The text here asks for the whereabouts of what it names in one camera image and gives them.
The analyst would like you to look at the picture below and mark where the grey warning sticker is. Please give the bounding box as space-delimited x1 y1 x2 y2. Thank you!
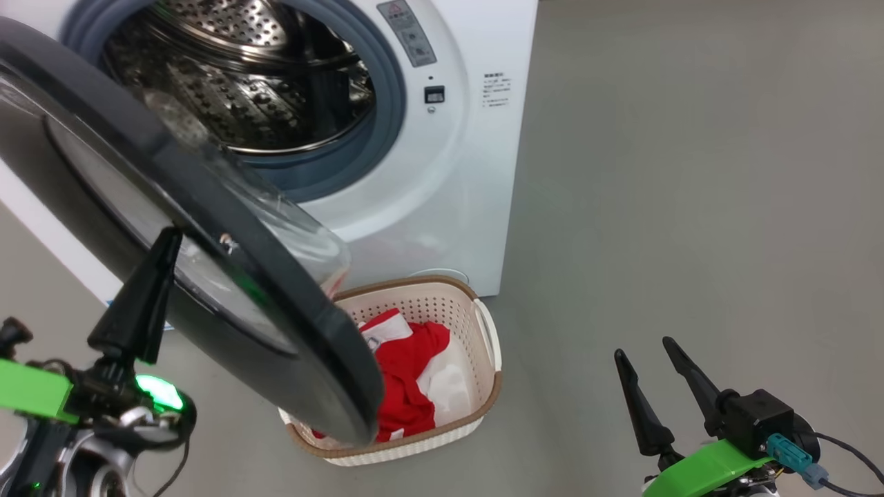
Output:
376 0 437 68

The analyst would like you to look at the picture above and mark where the white washing machine body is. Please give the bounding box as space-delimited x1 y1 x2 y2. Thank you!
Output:
0 0 539 308

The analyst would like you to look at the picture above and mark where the red and white shirt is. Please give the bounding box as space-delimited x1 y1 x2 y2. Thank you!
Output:
311 309 451 442

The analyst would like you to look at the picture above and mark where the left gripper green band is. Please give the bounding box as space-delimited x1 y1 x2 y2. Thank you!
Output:
0 226 184 423

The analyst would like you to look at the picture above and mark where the printed text notice sticker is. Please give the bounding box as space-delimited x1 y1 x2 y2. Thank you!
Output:
482 71 513 109

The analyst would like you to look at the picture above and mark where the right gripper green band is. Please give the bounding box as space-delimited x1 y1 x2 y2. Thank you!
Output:
613 336 781 497

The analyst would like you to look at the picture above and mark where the black round washing machine door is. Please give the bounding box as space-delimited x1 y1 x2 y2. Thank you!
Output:
0 15 385 446

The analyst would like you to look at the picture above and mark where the white garment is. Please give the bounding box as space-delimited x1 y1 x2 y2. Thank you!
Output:
416 335 477 427

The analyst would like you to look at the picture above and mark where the teal right camera cable connector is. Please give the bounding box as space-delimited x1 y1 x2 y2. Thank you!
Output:
765 433 884 497

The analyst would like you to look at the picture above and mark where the steel perforated washer drum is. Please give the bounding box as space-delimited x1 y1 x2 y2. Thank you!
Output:
104 0 377 154

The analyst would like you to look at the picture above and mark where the cream perforated laundry basket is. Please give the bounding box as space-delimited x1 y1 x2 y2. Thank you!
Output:
278 275 503 467

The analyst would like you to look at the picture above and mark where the grey rubber door gasket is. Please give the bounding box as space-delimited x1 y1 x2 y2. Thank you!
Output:
61 0 408 204

